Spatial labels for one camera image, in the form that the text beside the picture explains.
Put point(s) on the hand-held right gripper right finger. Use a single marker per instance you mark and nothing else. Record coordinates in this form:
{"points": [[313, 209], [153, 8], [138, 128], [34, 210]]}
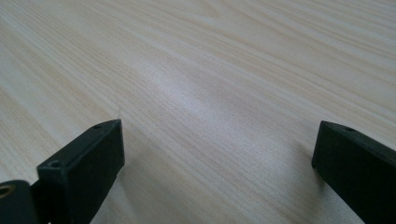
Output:
{"points": [[355, 168]]}

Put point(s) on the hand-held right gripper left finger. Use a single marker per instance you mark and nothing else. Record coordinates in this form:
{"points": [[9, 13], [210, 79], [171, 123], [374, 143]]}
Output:
{"points": [[81, 174]]}

